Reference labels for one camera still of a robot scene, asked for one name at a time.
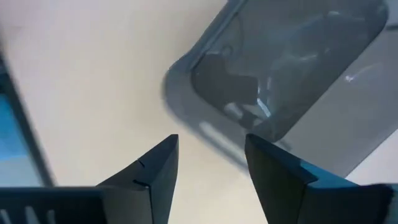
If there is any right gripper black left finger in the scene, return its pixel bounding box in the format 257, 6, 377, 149
0, 133, 180, 224

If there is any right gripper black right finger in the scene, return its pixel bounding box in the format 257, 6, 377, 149
244, 133, 395, 224

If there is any black table edge rail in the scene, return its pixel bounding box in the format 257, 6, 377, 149
0, 52, 57, 187

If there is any grey plastic basket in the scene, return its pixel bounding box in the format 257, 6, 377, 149
161, 0, 398, 178

